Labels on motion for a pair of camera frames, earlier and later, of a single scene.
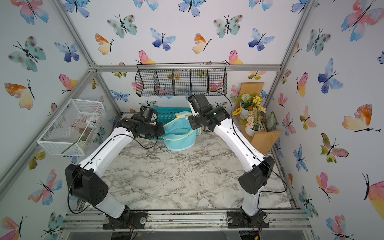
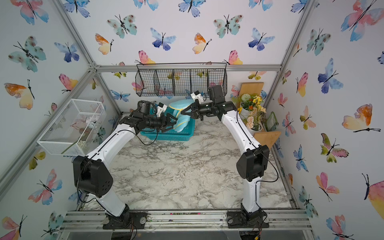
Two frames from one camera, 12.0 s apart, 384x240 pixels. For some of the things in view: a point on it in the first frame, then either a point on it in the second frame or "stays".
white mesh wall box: [73, 130] stays
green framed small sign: [271, 122] stays
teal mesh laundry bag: [178, 134] to [175, 109]
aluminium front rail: [84, 220] stays
